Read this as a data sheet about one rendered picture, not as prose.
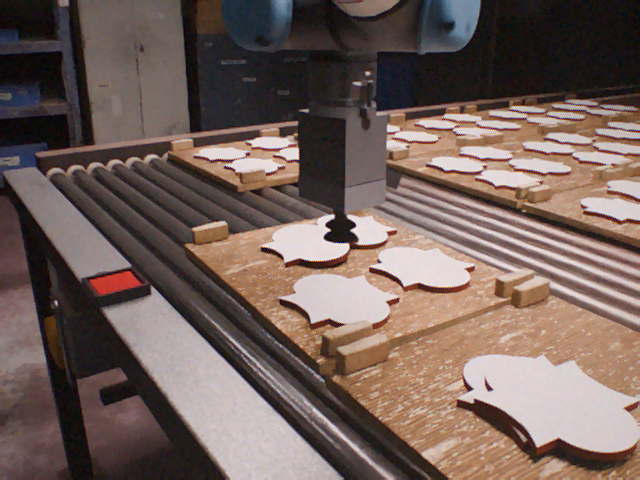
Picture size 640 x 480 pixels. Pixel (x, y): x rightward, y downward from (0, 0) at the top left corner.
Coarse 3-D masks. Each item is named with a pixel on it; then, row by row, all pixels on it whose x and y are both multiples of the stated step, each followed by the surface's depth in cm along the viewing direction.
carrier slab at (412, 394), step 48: (432, 336) 68; (480, 336) 68; (528, 336) 68; (576, 336) 68; (624, 336) 68; (336, 384) 60; (384, 384) 60; (432, 384) 59; (624, 384) 59; (384, 432) 54; (432, 432) 53; (480, 432) 53
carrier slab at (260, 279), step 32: (288, 224) 104; (384, 224) 104; (192, 256) 93; (224, 256) 91; (256, 256) 91; (352, 256) 91; (448, 256) 91; (224, 288) 83; (256, 288) 80; (288, 288) 80; (384, 288) 80; (480, 288) 80; (288, 320) 72; (416, 320) 72; (448, 320) 72
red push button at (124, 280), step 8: (128, 272) 87; (96, 280) 84; (104, 280) 84; (112, 280) 84; (120, 280) 84; (128, 280) 84; (136, 280) 84; (96, 288) 82; (104, 288) 82; (112, 288) 82; (120, 288) 82
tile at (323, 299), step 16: (304, 288) 78; (320, 288) 78; (336, 288) 78; (352, 288) 78; (368, 288) 78; (288, 304) 75; (304, 304) 74; (320, 304) 74; (336, 304) 74; (352, 304) 74; (368, 304) 74; (384, 304) 74; (320, 320) 70; (336, 320) 70; (352, 320) 70; (368, 320) 70; (384, 320) 71
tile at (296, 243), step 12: (288, 228) 97; (300, 228) 97; (312, 228) 96; (324, 228) 96; (276, 240) 93; (288, 240) 93; (300, 240) 93; (312, 240) 92; (324, 240) 92; (276, 252) 90; (288, 252) 89; (300, 252) 89; (312, 252) 88; (324, 252) 88; (336, 252) 87; (348, 252) 88; (288, 264) 87; (312, 264) 86; (324, 264) 86
